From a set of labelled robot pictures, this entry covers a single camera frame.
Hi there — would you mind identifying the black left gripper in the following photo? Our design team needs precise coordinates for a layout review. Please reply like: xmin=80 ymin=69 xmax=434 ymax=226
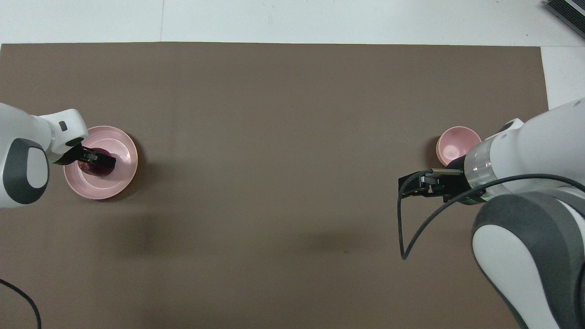
xmin=53 ymin=142 xmax=117 ymax=169

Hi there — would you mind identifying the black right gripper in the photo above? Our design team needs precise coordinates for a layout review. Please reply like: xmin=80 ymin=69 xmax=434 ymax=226
xmin=399 ymin=157 xmax=485 ymax=205

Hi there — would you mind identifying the dark red apple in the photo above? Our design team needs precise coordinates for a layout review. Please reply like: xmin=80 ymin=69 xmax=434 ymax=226
xmin=78 ymin=147 xmax=115 ymax=177

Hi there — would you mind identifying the pink plate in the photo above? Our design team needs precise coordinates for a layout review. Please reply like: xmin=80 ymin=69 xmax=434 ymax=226
xmin=64 ymin=126 xmax=138 ymax=200

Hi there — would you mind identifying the pink bowl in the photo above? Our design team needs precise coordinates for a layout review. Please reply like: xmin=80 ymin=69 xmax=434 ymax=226
xmin=436 ymin=126 xmax=482 ymax=167

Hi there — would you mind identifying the brown table mat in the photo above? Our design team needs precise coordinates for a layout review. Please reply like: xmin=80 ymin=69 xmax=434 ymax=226
xmin=0 ymin=42 xmax=549 ymax=329

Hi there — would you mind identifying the dark ribbed device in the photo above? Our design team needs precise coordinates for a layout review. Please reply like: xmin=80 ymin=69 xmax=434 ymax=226
xmin=544 ymin=0 xmax=585 ymax=39

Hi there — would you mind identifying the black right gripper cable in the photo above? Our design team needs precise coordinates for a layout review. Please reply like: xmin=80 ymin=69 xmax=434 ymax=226
xmin=397 ymin=169 xmax=585 ymax=261

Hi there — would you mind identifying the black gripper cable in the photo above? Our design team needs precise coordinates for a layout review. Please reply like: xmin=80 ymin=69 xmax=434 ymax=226
xmin=397 ymin=169 xmax=585 ymax=261
xmin=0 ymin=279 xmax=42 ymax=329

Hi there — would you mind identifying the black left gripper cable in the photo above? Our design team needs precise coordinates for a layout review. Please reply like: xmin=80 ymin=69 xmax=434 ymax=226
xmin=0 ymin=279 xmax=42 ymax=329

